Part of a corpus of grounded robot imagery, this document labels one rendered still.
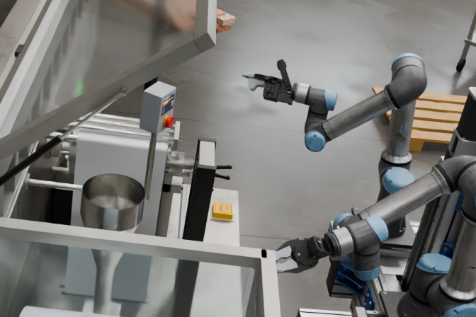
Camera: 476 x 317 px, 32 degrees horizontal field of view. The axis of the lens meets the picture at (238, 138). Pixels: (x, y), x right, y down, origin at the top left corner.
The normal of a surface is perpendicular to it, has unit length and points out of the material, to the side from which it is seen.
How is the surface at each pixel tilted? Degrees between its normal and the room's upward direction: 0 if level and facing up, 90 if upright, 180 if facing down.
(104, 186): 90
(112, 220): 90
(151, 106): 90
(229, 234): 0
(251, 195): 0
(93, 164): 90
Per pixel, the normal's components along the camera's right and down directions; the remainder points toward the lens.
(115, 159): 0.02, 0.50
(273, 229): 0.16, -0.86
